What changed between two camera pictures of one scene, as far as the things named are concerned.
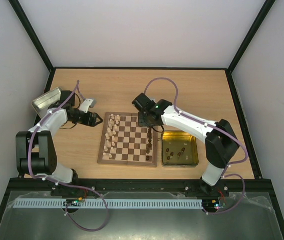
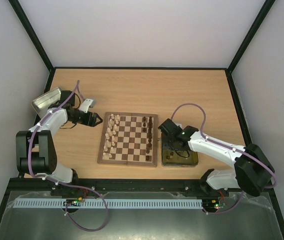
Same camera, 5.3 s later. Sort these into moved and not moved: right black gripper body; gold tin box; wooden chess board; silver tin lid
Moved: right black gripper body
Not moved: silver tin lid; wooden chess board; gold tin box
